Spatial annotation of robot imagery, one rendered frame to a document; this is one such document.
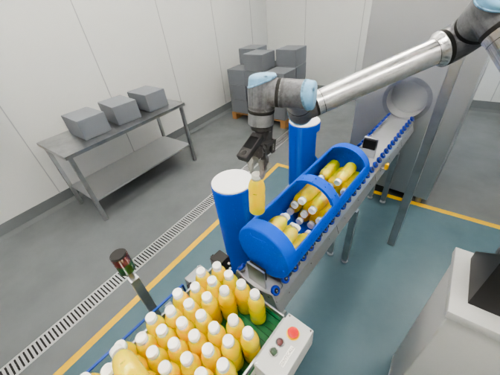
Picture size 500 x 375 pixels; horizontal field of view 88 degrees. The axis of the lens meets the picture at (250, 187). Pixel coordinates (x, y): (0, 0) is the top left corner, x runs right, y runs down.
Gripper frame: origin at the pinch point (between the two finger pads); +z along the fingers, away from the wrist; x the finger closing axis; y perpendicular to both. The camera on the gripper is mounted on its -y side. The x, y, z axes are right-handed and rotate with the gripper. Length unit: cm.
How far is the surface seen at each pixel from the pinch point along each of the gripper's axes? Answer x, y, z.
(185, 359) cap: -13, -53, 39
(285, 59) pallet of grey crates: 204, 340, 13
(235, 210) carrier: 36, 26, 54
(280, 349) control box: -36, -32, 36
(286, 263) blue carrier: -20.9, -5.7, 31.3
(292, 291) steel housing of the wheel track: -22, 1, 57
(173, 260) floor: 111, 14, 148
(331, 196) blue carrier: -19.5, 35.4, 21.7
